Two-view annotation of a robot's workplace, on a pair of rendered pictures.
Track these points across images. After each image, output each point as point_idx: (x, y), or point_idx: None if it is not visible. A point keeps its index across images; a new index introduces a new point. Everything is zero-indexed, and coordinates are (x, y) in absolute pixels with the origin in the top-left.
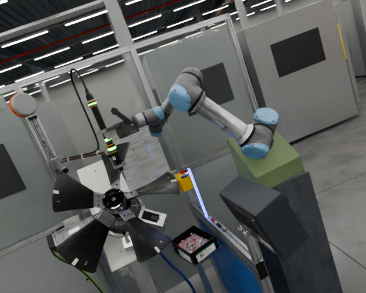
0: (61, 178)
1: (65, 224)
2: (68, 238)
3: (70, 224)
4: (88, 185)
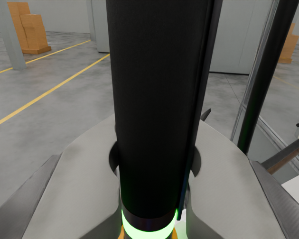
0: (201, 118)
1: (191, 170)
2: (116, 175)
3: (189, 177)
4: (296, 194)
